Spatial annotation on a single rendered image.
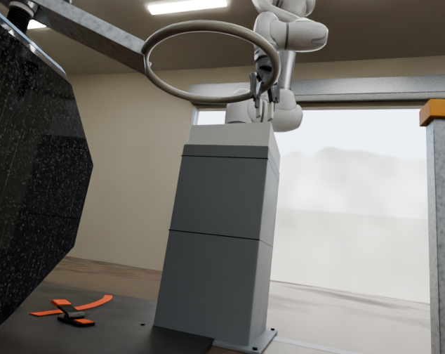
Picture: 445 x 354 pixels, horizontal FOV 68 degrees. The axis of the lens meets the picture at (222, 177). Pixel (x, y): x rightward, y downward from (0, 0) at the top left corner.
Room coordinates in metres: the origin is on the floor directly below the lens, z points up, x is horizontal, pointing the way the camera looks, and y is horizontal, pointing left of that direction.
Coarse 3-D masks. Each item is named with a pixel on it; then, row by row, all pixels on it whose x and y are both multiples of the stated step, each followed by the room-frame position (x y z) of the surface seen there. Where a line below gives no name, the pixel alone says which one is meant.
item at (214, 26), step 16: (160, 32) 0.84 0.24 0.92; (176, 32) 0.82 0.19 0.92; (224, 32) 0.81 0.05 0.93; (240, 32) 0.81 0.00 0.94; (144, 48) 0.92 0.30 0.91; (272, 48) 0.89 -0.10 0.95; (272, 64) 0.96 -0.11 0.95; (160, 80) 1.13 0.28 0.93; (272, 80) 1.05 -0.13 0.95; (176, 96) 1.22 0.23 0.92; (192, 96) 1.24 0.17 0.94; (208, 96) 1.25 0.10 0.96; (224, 96) 1.25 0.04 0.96; (240, 96) 1.21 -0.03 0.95
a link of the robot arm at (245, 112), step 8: (240, 88) 1.54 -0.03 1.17; (232, 104) 1.51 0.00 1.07; (240, 104) 1.50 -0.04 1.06; (248, 104) 1.50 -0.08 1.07; (232, 112) 1.51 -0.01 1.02; (240, 112) 1.49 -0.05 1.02; (248, 112) 1.50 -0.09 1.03; (232, 120) 1.50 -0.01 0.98; (240, 120) 1.49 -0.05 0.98; (248, 120) 1.51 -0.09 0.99; (256, 120) 1.52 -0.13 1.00
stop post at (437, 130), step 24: (432, 120) 1.26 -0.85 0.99; (432, 144) 1.27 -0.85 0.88; (432, 168) 1.27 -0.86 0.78; (432, 192) 1.28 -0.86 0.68; (432, 216) 1.29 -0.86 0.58; (432, 240) 1.29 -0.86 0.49; (432, 264) 1.30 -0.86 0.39; (432, 288) 1.30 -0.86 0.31; (432, 312) 1.31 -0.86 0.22; (432, 336) 1.31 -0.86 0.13
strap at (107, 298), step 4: (104, 296) 1.99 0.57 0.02; (108, 296) 2.01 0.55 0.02; (100, 300) 1.85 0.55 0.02; (104, 300) 1.86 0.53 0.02; (108, 300) 1.88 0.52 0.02; (88, 304) 1.68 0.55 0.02; (92, 304) 1.69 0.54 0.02; (96, 304) 1.71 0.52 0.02; (100, 304) 1.73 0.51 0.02; (76, 308) 1.54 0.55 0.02; (80, 308) 1.55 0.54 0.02; (84, 308) 1.56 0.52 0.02; (40, 312) 1.38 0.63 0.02; (44, 312) 1.39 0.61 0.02; (48, 312) 1.40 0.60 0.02; (52, 312) 1.40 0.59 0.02; (56, 312) 1.42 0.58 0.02; (60, 312) 1.43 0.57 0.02
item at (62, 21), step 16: (0, 0) 0.97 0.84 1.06; (32, 0) 0.89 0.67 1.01; (48, 0) 0.89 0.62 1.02; (48, 16) 0.94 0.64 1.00; (64, 16) 0.90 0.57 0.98; (80, 16) 0.91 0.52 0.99; (64, 32) 1.00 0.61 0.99; (80, 32) 0.96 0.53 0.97; (96, 32) 0.92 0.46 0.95; (112, 32) 0.92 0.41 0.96; (96, 48) 1.02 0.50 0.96; (112, 48) 0.98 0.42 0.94; (128, 48) 0.93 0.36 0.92; (128, 64) 1.03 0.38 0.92; (144, 64) 0.99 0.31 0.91
